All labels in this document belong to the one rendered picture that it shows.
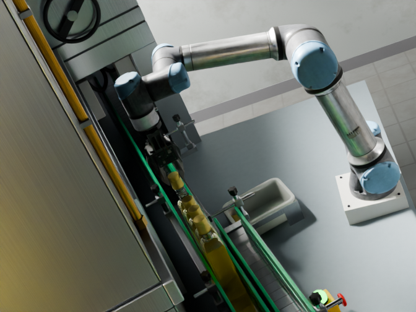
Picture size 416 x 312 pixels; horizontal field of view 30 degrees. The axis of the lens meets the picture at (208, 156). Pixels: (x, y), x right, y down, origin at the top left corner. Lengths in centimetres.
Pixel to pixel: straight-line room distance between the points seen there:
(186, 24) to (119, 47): 177
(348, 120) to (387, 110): 228
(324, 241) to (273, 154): 61
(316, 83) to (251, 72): 285
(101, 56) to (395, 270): 141
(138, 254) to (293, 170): 144
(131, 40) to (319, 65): 115
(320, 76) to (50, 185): 93
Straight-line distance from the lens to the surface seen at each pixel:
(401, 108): 443
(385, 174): 228
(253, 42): 218
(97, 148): 160
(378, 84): 473
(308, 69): 206
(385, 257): 237
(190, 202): 216
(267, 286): 222
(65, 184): 139
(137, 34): 304
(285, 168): 288
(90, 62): 304
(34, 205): 140
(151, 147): 217
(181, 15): 475
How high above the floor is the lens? 231
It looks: 30 degrees down
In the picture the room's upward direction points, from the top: 25 degrees counter-clockwise
